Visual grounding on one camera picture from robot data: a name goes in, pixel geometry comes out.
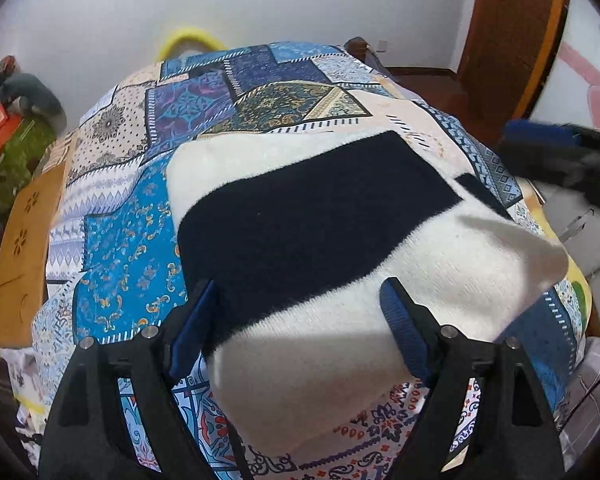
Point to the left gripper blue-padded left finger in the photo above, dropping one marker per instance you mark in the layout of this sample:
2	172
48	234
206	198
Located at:
86	436

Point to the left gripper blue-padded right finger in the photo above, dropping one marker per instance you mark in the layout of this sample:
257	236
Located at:
514	436

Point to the white and navy striped sweater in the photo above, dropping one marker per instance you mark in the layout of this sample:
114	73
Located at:
297	232

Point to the brown wooden door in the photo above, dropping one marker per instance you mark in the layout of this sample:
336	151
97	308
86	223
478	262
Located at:
508	49

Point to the purple grey backpack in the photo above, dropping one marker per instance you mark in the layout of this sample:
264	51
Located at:
362	51

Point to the green fabric storage basket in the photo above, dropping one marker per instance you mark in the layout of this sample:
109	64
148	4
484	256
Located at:
20	156

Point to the orange box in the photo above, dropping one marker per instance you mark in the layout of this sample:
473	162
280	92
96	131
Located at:
9	123

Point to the grey plush toy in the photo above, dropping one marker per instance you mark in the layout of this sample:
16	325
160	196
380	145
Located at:
32	97

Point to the pink heart wall sticker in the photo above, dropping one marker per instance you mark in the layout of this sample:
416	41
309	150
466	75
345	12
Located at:
589	73

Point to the yellow curved bed rail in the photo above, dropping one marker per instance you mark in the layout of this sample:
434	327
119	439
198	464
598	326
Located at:
188	36

